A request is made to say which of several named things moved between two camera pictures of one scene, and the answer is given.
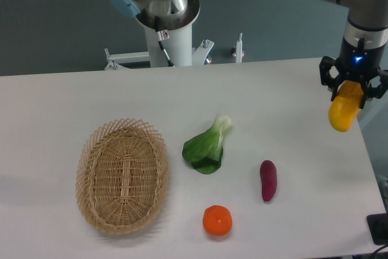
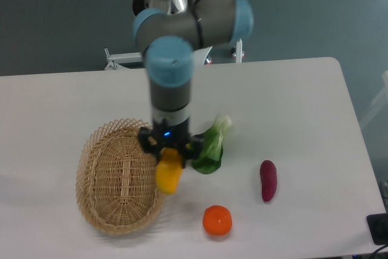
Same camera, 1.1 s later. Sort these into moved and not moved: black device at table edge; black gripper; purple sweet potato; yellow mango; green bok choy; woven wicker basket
Moved: black gripper; yellow mango
Not moved: purple sweet potato; black device at table edge; woven wicker basket; green bok choy
